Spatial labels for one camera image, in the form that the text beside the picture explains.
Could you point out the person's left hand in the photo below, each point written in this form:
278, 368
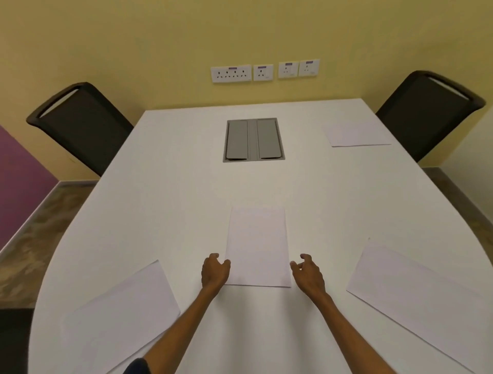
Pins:
213, 274

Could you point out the person's right hand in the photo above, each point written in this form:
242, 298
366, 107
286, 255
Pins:
310, 276

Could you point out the person's right thumb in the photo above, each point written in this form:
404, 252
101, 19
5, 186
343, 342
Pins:
294, 266

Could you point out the person's left thumb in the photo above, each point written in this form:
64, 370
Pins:
225, 264

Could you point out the person's left forearm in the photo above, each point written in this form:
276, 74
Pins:
178, 327

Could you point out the person's right forearm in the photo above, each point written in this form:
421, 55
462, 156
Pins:
348, 334

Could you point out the white paper sheet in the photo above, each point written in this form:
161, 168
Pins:
257, 246
356, 133
418, 298
119, 321

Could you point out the white table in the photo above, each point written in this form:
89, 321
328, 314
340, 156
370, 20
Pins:
265, 215

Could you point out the dark sleeve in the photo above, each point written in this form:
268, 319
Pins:
135, 366

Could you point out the black office chair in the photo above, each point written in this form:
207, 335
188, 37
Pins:
83, 125
427, 113

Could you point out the wide white wall socket panel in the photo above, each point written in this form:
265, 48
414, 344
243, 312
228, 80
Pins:
231, 74

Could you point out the small white wall socket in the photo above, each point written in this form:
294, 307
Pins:
309, 67
288, 69
263, 72

